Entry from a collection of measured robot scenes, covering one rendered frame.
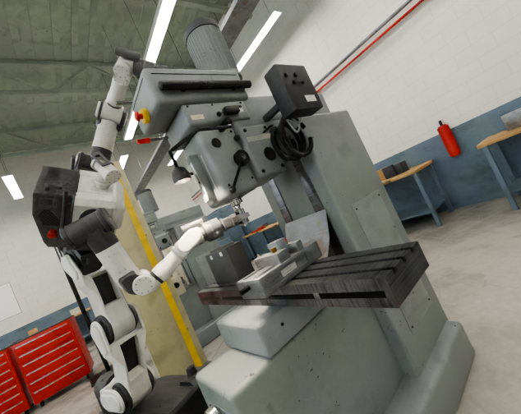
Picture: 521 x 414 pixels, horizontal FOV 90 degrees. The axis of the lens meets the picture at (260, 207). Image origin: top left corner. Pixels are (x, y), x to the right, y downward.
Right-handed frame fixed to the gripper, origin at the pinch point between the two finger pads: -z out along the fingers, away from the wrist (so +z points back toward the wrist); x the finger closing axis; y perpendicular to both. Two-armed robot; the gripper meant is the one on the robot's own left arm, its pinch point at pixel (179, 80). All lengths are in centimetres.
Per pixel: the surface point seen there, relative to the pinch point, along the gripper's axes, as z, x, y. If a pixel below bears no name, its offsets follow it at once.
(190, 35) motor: -1.6, -2.7, 28.3
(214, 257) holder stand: -30, -34, -79
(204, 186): -17, 5, -51
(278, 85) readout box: -39.2, 27.0, -9.5
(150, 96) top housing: 8.3, 16.1, -21.7
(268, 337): -43, 23, -106
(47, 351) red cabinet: 149, -396, -231
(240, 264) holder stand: -43, -24, -82
